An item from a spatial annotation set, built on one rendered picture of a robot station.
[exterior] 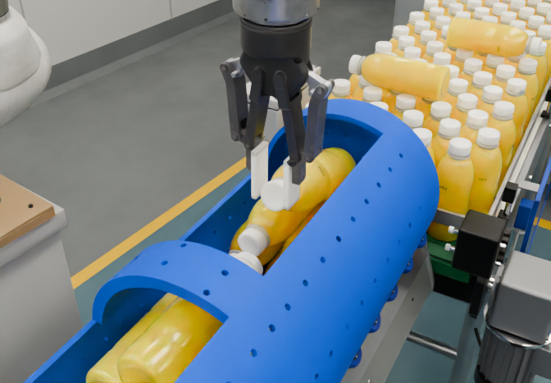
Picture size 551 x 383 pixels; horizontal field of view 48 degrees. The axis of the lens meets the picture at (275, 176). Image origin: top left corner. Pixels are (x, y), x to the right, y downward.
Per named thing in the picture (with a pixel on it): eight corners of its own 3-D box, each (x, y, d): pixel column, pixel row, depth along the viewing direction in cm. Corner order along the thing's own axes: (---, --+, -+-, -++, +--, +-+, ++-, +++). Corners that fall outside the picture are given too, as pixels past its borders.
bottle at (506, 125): (462, 190, 132) (479, 113, 122) (475, 175, 137) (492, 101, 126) (494, 202, 129) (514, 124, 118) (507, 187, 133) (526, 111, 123)
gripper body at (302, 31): (221, 16, 62) (225, 98, 67) (295, 31, 59) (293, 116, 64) (259, -3, 68) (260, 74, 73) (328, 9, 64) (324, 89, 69)
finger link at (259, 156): (256, 152, 72) (250, 151, 73) (256, 200, 76) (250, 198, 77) (268, 141, 74) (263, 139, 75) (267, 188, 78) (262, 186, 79)
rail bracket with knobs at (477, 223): (439, 270, 111) (447, 225, 106) (449, 247, 117) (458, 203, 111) (494, 289, 107) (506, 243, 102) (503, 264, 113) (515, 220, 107)
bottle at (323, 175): (330, 200, 95) (274, 230, 79) (307, 161, 96) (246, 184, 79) (366, 176, 91) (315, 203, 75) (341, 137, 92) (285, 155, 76)
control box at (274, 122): (237, 133, 133) (235, 89, 127) (281, 97, 147) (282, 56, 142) (277, 144, 129) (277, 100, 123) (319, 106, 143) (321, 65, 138)
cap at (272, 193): (277, 213, 78) (270, 216, 77) (261, 188, 79) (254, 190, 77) (299, 198, 76) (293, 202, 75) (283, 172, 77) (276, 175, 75)
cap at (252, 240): (243, 223, 86) (237, 230, 85) (267, 231, 85) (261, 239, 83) (244, 244, 88) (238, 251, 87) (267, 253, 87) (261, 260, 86)
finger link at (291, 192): (294, 148, 73) (300, 150, 73) (294, 197, 77) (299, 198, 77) (283, 161, 71) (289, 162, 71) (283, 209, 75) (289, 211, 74)
